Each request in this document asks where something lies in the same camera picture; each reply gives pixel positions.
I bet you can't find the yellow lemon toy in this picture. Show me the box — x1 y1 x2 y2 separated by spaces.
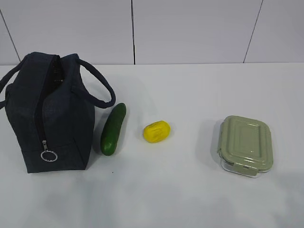
143 121 171 143

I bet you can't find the dark blue lunch bag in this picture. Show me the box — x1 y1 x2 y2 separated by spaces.
0 52 116 173

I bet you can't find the green cucumber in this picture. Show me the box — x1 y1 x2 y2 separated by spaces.
100 103 126 156

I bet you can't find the green lid glass container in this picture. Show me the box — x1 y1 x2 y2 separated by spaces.
217 115 273 178

